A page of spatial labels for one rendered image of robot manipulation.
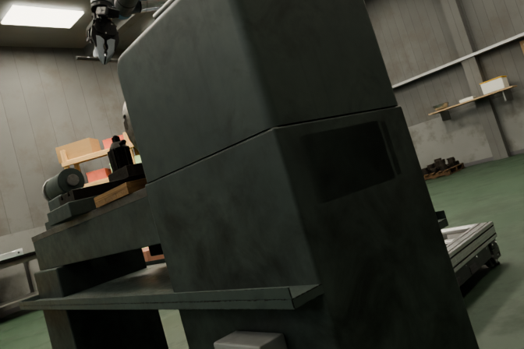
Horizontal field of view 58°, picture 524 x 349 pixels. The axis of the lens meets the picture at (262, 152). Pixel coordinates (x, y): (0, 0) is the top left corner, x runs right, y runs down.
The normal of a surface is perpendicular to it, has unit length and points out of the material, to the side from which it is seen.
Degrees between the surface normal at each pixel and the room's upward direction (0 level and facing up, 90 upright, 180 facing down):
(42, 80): 90
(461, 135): 90
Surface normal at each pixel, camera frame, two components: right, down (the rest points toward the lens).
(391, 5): -0.67, 0.14
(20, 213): 0.69, -0.26
